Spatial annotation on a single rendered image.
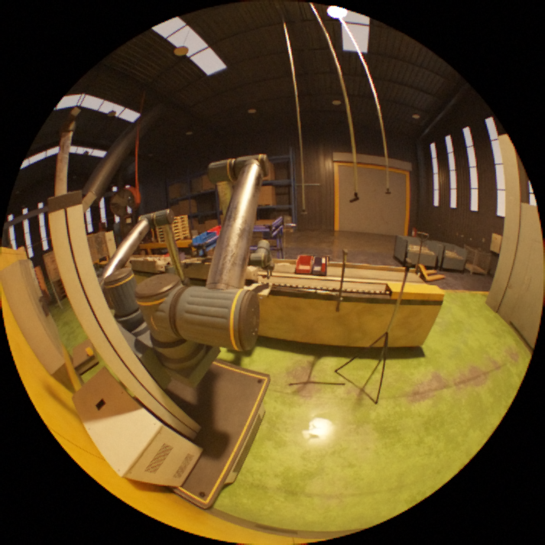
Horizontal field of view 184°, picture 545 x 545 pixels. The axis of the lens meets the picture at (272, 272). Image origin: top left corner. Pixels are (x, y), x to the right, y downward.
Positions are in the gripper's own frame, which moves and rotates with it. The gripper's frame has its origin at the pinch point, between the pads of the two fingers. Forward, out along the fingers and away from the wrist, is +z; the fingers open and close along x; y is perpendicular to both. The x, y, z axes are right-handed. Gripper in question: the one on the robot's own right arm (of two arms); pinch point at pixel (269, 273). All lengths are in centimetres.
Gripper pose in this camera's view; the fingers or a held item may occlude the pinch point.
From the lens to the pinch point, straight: 173.0
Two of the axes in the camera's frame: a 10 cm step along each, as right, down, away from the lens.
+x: -9.6, -0.7, 2.8
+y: 2.4, -7.3, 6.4
